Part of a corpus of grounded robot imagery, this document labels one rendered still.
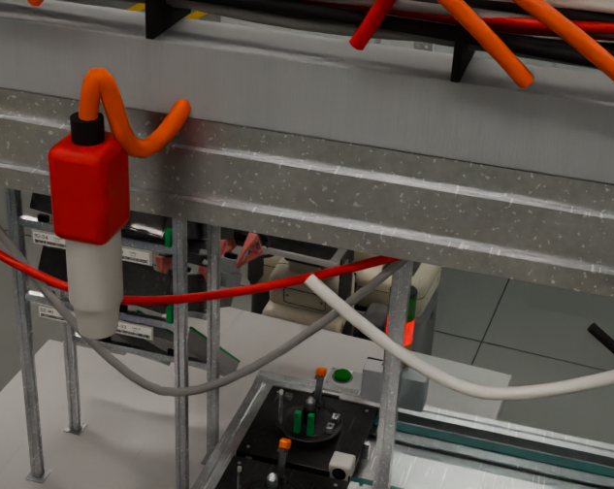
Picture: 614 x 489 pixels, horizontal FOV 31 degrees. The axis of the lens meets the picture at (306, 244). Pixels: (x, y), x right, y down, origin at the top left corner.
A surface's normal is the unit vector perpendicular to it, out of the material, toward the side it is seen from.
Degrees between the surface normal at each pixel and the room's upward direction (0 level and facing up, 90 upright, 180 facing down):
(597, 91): 0
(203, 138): 90
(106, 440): 0
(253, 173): 90
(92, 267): 90
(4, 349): 0
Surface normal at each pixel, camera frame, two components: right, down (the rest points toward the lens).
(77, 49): -0.29, 0.44
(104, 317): 0.47, 0.55
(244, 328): 0.04, -0.88
